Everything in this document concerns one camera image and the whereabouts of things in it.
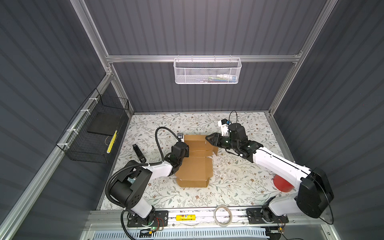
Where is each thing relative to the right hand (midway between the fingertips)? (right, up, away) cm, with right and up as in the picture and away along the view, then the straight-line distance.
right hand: (208, 139), depth 79 cm
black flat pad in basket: (-54, +9, -2) cm, 55 cm away
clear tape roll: (+3, -38, -5) cm, 39 cm away
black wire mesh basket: (-59, +2, -6) cm, 59 cm away
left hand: (-14, -4, +14) cm, 20 cm away
